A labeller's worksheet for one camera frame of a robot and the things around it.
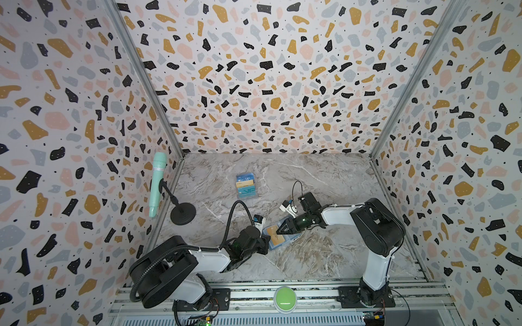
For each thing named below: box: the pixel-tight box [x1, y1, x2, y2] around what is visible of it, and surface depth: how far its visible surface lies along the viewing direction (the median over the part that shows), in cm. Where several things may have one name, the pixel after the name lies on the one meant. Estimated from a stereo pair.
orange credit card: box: [266, 226, 286, 246], surface depth 90 cm
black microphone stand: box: [159, 178, 197, 226], surface depth 96 cm
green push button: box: [273, 285, 298, 314], surface depth 75 cm
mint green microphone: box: [148, 151, 168, 219], surface depth 74 cm
